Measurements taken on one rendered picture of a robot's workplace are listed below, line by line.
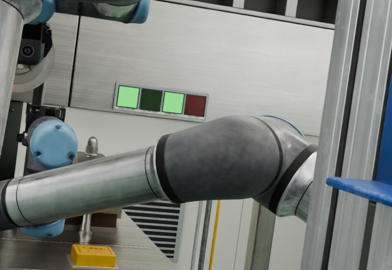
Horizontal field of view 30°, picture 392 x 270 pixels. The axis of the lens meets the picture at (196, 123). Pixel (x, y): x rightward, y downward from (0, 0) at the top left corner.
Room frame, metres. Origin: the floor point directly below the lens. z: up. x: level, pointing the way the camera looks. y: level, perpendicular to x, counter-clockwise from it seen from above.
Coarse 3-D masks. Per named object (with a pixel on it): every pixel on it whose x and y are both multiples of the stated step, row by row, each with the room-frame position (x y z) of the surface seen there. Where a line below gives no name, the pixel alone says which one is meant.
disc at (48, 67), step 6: (48, 54) 1.48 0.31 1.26; (54, 54) 1.48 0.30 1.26; (48, 60) 1.48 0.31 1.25; (54, 60) 1.48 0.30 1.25; (48, 66) 1.48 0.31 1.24; (42, 72) 1.48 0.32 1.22; (48, 72) 1.48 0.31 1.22; (36, 78) 1.47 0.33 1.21; (42, 78) 1.48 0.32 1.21; (18, 84) 1.46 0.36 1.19; (24, 84) 1.47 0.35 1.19; (30, 84) 1.47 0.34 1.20; (36, 84) 1.47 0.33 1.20; (12, 90) 1.46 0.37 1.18; (18, 90) 1.46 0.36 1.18; (24, 90) 1.47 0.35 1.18
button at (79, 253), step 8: (72, 248) 1.30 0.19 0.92; (80, 248) 1.28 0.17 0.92; (88, 248) 1.29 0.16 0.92; (96, 248) 1.30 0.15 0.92; (104, 248) 1.31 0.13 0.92; (72, 256) 1.29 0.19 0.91; (80, 256) 1.25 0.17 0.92; (88, 256) 1.25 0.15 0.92; (96, 256) 1.26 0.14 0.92; (104, 256) 1.26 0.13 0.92; (112, 256) 1.26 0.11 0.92; (80, 264) 1.25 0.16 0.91; (88, 264) 1.25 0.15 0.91; (96, 264) 1.26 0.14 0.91; (104, 264) 1.26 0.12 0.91; (112, 264) 1.26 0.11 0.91
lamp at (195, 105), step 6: (192, 96) 1.91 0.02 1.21; (198, 96) 1.91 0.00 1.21; (192, 102) 1.91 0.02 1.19; (198, 102) 1.91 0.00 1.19; (204, 102) 1.92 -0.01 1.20; (186, 108) 1.91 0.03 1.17; (192, 108) 1.91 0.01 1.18; (198, 108) 1.92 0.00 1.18; (192, 114) 1.91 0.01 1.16; (198, 114) 1.92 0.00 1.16
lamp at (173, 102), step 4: (168, 92) 1.89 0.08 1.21; (164, 96) 1.89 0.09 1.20; (168, 96) 1.89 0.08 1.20; (172, 96) 1.89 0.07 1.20; (176, 96) 1.90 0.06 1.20; (180, 96) 1.90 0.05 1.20; (164, 100) 1.89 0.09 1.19; (168, 100) 1.89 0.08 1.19; (172, 100) 1.89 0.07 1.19; (176, 100) 1.90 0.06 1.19; (180, 100) 1.90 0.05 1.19; (164, 104) 1.89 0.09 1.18; (168, 104) 1.89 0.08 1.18; (172, 104) 1.89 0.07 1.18; (176, 104) 1.90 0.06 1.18; (180, 104) 1.90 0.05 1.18; (164, 108) 1.89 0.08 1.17; (168, 108) 1.89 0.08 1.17; (172, 108) 1.89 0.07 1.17; (176, 108) 1.90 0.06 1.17; (180, 108) 1.90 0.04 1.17; (172, 112) 1.90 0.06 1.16; (176, 112) 1.90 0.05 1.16; (180, 112) 1.90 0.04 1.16
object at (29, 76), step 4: (44, 60) 1.47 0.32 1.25; (40, 64) 1.47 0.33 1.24; (44, 64) 1.47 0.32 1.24; (36, 68) 1.47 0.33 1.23; (40, 68) 1.47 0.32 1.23; (28, 72) 1.46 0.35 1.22; (32, 72) 1.47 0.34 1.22; (36, 72) 1.47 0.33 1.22; (40, 72) 1.47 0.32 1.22; (16, 76) 1.46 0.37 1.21; (20, 76) 1.46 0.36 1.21; (24, 76) 1.46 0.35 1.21; (28, 76) 1.46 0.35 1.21; (32, 76) 1.47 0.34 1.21; (36, 76) 1.47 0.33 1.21; (16, 80) 1.46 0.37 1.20; (20, 80) 1.46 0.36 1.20; (24, 80) 1.46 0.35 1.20; (28, 80) 1.47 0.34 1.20
